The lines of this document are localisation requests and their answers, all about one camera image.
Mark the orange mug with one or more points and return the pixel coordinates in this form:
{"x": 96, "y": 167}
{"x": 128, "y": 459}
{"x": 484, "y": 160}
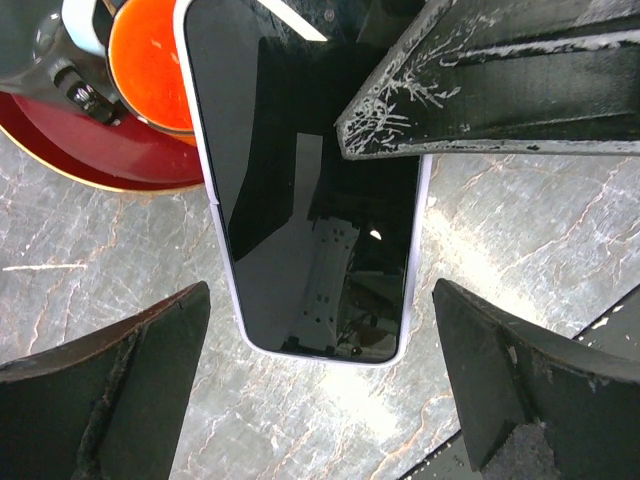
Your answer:
{"x": 145, "y": 69}

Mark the dark grey cup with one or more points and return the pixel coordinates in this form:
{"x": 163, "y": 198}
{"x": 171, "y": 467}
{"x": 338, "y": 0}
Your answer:
{"x": 40, "y": 61}

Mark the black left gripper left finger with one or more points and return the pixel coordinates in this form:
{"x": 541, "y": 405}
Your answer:
{"x": 108, "y": 405}

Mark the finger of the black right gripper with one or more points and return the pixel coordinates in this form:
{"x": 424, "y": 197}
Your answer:
{"x": 541, "y": 77}

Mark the red round tray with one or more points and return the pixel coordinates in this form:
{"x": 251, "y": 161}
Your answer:
{"x": 130, "y": 157}

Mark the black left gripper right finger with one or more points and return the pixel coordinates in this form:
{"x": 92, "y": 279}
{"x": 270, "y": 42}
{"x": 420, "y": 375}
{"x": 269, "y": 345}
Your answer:
{"x": 533, "y": 404}

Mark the lavender case phone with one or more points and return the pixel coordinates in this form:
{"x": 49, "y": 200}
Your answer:
{"x": 320, "y": 251}

